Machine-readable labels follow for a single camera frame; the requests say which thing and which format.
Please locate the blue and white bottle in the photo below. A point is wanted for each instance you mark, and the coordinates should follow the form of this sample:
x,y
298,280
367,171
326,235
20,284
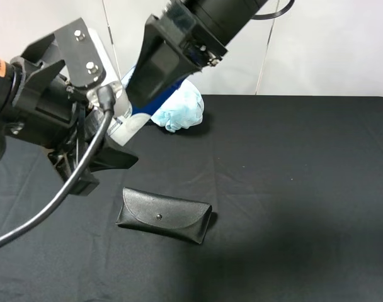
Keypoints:
x,y
124,127

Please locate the black leather glasses case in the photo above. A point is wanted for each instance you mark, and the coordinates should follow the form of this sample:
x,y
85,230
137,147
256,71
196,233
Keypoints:
x,y
164,215

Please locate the light blue bath loofah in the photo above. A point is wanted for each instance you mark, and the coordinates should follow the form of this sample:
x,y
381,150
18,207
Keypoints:
x,y
183,109

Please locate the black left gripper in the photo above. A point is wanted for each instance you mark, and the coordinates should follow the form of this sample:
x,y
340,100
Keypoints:
x,y
45,106

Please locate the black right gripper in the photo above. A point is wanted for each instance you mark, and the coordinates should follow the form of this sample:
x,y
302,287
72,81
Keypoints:
x,y
175,45

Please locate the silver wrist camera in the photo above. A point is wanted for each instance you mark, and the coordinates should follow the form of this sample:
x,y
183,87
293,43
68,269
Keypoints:
x,y
123,107

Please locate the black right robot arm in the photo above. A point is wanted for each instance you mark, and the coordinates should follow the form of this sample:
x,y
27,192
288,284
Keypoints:
x,y
225,19

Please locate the black tablecloth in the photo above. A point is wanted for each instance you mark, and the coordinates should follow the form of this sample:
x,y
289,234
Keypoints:
x,y
296,184

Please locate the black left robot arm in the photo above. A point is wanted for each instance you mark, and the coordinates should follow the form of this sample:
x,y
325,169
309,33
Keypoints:
x,y
87,123

